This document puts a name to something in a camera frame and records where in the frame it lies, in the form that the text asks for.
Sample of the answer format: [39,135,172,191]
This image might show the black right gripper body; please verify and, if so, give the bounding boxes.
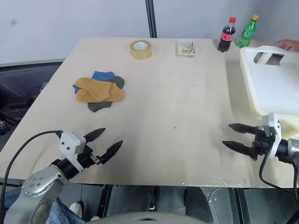
[251,126,276,161]

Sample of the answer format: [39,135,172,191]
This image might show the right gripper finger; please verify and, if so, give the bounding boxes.
[228,123,258,135]
[222,140,256,160]

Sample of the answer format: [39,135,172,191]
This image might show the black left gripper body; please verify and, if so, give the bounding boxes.
[75,144,105,169]

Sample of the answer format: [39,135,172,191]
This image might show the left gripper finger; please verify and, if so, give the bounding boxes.
[99,140,124,165]
[83,127,107,144]

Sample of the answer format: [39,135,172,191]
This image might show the white plastic bin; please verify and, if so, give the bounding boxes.
[239,45,299,130]

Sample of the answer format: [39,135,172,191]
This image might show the clear plastic box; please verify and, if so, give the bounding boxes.
[175,39,199,58]

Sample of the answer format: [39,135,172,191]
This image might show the bystander bare hand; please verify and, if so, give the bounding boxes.
[276,39,299,52]

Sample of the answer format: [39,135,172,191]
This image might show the dark grey sock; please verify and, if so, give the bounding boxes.
[108,75,126,90]
[87,100,114,114]

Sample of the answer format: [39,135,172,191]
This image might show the black table leg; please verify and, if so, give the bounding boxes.
[97,185,113,218]
[233,188,249,224]

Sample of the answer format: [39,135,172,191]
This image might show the mustard yellow sock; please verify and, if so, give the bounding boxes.
[75,77,115,102]
[76,84,126,104]

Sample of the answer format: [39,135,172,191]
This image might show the blue jeans leg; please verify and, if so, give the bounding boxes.
[0,186,86,224]

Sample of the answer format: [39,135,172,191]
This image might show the dark rounded shape under table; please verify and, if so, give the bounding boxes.
[184,186,212,224]

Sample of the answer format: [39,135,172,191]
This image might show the grey rounded robot body shape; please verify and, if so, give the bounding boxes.
[102,210,189,224]

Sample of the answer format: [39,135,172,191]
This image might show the black keyboard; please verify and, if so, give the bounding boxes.
[0,118,15,136]

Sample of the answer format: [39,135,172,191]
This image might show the cola bottle red cap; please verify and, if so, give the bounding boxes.
[217,16,237,53]

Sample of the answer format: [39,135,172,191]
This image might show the brown packing tape roll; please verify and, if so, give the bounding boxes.
[129,40,153,61]

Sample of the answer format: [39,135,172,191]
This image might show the green soda bottle yellow cap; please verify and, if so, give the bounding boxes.
[236,14,261,49]

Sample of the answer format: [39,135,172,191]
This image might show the colourful small pins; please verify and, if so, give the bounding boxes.
[180,42,196,56]

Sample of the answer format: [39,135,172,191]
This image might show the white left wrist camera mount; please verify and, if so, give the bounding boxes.
[58,131,86,173]

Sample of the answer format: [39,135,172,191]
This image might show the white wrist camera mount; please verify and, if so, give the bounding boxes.
[261,112,282,162]
[58,131,86,173]

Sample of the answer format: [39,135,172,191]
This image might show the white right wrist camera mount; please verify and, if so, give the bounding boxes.
[261,112,282,162]

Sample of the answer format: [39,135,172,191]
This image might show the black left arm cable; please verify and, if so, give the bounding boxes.
[0,130,64,212]

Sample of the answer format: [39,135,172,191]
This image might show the black vertical metal post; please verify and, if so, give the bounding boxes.
[145,0,158,39]

